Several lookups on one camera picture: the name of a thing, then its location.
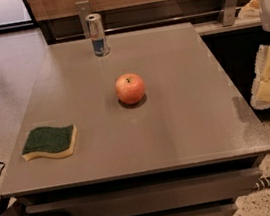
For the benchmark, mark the left metal bracket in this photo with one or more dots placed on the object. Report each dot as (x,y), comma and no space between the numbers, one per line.
(84,9)

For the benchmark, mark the grey drawer cabinet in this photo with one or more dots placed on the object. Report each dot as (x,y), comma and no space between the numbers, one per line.
(190,147)

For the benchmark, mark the green yellow sponge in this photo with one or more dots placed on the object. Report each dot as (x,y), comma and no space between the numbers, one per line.
(50,142)

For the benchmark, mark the red apple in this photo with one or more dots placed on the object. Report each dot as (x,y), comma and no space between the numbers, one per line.
(130,88)

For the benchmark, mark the right metal bracket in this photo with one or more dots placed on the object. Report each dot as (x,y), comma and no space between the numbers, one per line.
(227,14)

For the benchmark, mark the silver blue redbull can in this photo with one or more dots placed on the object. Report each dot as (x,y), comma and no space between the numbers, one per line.
(97,34)

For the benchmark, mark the metal bracket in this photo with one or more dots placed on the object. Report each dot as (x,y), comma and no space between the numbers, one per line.
(84,9)
(227,14)

